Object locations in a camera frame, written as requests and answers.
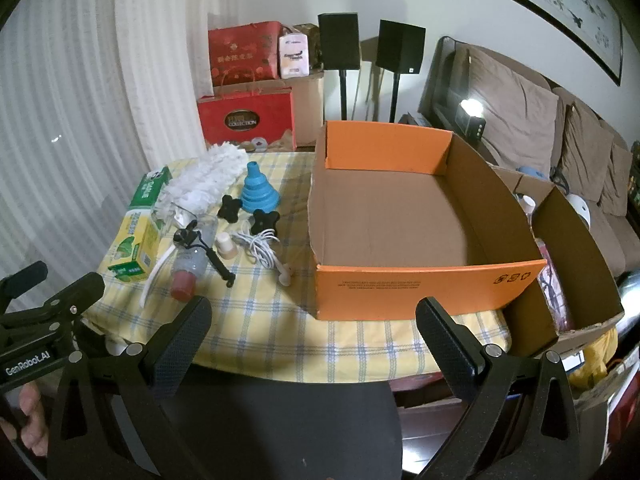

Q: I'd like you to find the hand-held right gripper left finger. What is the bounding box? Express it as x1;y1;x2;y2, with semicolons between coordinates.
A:
47;296;213;480

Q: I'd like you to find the brown sofa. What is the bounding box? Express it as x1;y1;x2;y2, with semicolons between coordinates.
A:
415;35;640;281

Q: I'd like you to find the small brown cushion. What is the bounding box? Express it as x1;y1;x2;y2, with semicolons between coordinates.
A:
597;142;633;218

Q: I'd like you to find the person's left hand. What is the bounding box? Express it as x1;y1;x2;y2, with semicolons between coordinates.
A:
0;382;48;457

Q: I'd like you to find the open brown cardboard carton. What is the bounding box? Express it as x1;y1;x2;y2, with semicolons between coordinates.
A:
492;165;626;356

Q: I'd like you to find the white round object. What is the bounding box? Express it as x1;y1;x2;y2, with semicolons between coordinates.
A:
567;192;594;226

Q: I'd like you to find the red chocolate gift bag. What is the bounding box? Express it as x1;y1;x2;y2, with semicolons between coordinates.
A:
196;86;297;153

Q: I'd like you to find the yellow plastic bag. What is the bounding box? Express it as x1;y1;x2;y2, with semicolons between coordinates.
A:
570;327;619;391

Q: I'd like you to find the red patterned gift bag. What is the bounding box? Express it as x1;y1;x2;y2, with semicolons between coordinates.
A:
208;21;282;87

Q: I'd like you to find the medium brown cushion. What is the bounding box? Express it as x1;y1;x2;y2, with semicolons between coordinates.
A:
557;100;615;203

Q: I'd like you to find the white curtain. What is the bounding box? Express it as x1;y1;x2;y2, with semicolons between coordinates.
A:
0;0;211;281

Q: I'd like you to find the dark patterned box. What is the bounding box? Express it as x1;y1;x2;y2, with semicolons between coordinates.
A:
292;23;321;73

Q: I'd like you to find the white fluffy duster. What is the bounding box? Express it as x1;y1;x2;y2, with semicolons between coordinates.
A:
152;142;251;221

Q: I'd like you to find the black speaker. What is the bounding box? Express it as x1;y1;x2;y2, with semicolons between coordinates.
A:
375;20;426;76
318;12;361;71

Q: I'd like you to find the black star knob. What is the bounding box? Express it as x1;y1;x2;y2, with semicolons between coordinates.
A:
250;210;278;235
217;194;244;222

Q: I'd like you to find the orange cardboard box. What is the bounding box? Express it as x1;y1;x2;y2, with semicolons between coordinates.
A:
306;120;548;322

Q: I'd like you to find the large brown cushion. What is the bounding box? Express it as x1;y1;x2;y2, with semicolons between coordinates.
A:
452;45;560;171

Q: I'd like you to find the clear tube with red cap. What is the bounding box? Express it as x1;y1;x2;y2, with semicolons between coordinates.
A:
169;205;219;302

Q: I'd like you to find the white curved plastic handle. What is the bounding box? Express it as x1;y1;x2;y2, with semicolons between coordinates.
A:
140;244;177;308

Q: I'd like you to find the blue collapsible funnel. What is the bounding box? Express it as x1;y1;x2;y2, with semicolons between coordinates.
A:
241;161;282;211

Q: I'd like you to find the green toothpaste box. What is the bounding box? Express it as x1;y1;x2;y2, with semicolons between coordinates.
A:
129;166;173;209

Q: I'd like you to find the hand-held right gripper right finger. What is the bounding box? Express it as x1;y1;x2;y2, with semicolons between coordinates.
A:
415;296;586;480

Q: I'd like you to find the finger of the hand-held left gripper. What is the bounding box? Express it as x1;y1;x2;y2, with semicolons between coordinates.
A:
0;261;49;311
20;272;106;333

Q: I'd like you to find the black device with light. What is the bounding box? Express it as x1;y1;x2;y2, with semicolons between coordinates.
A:
452;100;488;141

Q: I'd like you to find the white cable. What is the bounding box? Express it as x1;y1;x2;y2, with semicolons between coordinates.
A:
232;227;296;288

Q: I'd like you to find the brown cardboard box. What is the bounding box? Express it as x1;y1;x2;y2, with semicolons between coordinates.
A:
210;67;326;148

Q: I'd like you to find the pink tissue pack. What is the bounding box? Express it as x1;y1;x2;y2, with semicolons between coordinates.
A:
278;32;312;79

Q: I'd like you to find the black chair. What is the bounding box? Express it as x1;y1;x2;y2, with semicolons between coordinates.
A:
165;370;403;480

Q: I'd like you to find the yellow green carton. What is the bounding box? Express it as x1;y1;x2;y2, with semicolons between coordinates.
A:
107;207;173;282

